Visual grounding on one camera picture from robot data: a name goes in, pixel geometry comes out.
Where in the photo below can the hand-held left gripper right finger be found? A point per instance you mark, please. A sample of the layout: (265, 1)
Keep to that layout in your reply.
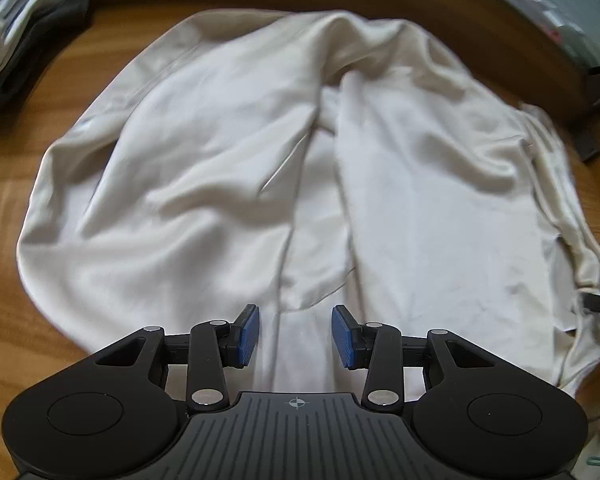
(342, 337)

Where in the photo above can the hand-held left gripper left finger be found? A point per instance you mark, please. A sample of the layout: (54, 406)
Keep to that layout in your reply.
(249, 335)

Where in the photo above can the cream satin pants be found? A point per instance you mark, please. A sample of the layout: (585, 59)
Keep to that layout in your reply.
(205, 185)

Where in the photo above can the white folded clothes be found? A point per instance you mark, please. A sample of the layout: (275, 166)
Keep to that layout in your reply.
(15, 0)

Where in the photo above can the small black box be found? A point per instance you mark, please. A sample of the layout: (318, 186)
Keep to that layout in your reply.
(587, 142)

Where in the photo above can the frosted glass partition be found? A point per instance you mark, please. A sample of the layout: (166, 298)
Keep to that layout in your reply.
(580, 10)

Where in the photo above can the dark grey cloth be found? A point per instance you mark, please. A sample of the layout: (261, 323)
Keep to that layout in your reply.
(55, 35)

